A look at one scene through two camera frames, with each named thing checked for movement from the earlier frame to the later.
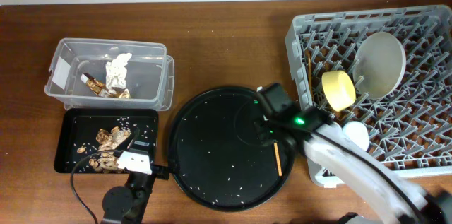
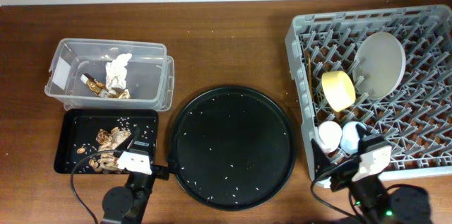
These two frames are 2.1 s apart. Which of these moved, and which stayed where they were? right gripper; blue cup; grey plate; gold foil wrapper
Moved: right gripper
Stayed: gold foil wrapper; blue cup; grey plate
